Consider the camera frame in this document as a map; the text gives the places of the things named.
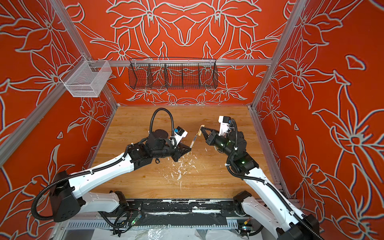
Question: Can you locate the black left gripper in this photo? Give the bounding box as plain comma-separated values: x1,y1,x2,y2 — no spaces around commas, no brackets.
153,141,192,161

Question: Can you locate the beige pen cap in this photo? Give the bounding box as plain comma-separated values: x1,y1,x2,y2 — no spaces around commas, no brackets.
198,125,205,136

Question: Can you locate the beige pen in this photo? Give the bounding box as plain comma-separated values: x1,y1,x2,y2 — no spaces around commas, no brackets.
190,134,199,149

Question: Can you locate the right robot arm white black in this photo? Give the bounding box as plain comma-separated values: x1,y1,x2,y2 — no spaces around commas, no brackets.
201,127,322,240

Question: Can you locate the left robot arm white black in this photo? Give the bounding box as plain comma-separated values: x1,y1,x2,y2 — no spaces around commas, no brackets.
49,127,191,223

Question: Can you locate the clear mesh bin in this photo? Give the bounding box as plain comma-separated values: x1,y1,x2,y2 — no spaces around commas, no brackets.
59,56,112,98

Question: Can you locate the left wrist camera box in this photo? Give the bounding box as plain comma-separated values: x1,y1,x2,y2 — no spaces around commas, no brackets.
174,126,188,145

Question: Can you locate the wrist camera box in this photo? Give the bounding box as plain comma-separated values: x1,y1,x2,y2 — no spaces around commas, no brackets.
218,116,232,137
174,126,188,145

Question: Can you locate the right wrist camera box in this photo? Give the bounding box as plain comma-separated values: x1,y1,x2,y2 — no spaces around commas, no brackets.
218,116,232,137

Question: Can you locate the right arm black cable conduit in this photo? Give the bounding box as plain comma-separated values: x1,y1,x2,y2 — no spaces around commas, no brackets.
224,118,325,240

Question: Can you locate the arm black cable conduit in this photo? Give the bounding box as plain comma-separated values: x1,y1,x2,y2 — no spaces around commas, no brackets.
224,118,325,240
31,107,175,222

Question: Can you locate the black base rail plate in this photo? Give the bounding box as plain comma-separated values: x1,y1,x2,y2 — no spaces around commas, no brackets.
127,199,243,217

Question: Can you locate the black wire basket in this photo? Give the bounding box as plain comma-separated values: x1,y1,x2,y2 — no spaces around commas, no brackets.
128,58,219,90

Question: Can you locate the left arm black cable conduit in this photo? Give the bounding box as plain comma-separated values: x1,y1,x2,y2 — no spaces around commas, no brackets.
31,107,175,222

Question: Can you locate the white cable duct strip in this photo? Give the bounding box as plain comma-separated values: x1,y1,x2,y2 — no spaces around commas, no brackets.
64,218,244,231

